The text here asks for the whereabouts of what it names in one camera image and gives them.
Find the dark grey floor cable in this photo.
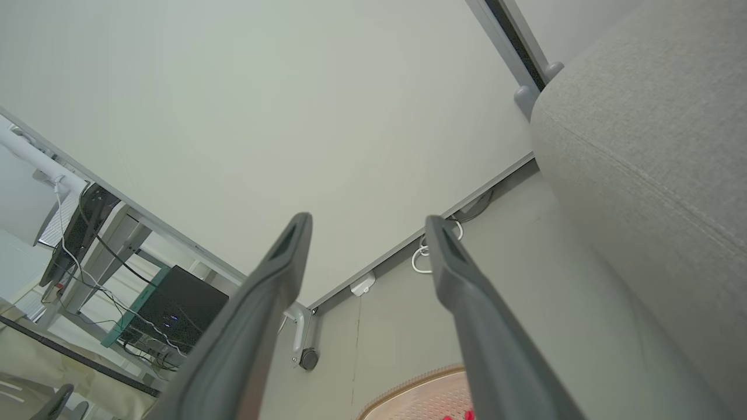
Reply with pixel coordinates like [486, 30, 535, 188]
[452, 191, 495, 223]

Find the thin white cable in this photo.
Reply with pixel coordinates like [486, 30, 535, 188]
[54, 178, 189, 358]

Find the cream perforated laundry basket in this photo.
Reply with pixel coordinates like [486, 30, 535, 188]
[357, 365, 474, 420]

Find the white leg with black caster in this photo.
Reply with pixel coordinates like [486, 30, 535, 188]
[284, 302, 320, 372]

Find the white desk leg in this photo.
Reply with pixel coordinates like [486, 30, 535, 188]
[58, 204, 152, 316]

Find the white looped floor cable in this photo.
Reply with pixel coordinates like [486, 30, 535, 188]
[411, 219, 465, 275]

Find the white wall plug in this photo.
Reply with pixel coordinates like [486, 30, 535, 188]
[350, 272, 377, 297]

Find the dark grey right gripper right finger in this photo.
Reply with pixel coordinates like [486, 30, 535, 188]
[425, 215, 585, 420]

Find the black computer tower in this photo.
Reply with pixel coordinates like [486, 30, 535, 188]
[120, 265, 229, 354]

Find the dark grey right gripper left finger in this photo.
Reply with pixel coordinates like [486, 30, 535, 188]
[146, 212, 313, 420]

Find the green metal stand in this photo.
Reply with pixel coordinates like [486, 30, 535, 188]
[102, 265, 171, 349]

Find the wall baseboard rail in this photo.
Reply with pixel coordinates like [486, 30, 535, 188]
[306, 152, 537, 313]

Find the grey door frame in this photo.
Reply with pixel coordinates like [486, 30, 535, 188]
[466, 0, 566, 120]

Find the grey fabric sofa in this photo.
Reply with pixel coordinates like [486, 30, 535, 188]
[530, 0, 747, 420]

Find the white pipe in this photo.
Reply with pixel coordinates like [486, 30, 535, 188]
[0, 125, 88, 196]

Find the black monitor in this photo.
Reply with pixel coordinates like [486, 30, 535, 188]
[40, 184, 120, 286]

